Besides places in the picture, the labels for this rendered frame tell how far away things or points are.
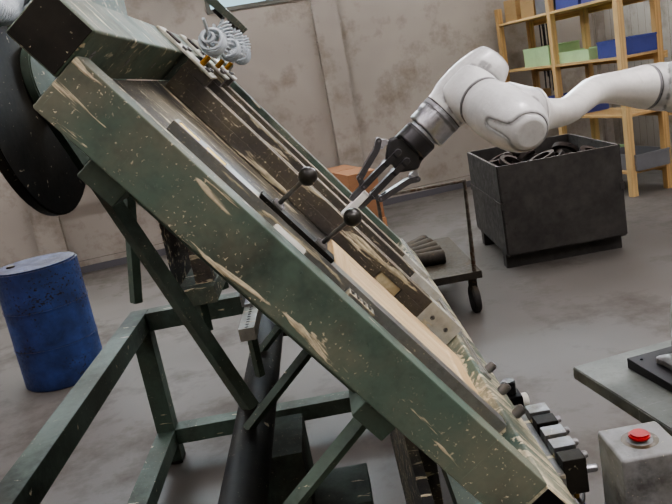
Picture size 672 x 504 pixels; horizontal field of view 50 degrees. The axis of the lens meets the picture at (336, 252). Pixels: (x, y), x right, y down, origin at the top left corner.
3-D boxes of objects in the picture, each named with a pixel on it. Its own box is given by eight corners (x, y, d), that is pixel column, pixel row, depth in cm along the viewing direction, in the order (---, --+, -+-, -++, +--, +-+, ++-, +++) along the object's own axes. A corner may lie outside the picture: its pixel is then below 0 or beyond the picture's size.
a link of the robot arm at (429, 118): (424, 96, 151) (404, 117, 152) (431, 97, 142) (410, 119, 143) (453, 127, 153) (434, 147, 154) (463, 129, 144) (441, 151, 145)
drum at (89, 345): (109, 352, 550) (79, 244, 530) (105, 378, 495) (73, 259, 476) (31, 372, 537) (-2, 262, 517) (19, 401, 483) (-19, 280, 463)
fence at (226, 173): (494, 438, 157) (507, 426, 157) (160, 134, 139) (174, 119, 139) (488, 427, 162) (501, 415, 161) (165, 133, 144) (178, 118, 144)
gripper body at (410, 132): (434, 145, 153) (403, 177, 154) (406, 117, 151) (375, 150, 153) (441, 149, 146) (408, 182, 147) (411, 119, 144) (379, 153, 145)
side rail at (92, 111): (505, 524, 134) (548, 485, 132) (30, 107, 113) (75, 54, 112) (496, 506, 139) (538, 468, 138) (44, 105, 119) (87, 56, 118)
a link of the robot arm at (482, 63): (417, 87, 149) (447, 109, 138) (471, 31, 146) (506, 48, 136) (445, 119, 155) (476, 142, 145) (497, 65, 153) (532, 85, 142)
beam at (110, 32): (54, 79, 112) (96, 30, 111) (2, 32, 110) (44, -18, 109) (219, 82, 327) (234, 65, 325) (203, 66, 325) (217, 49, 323)
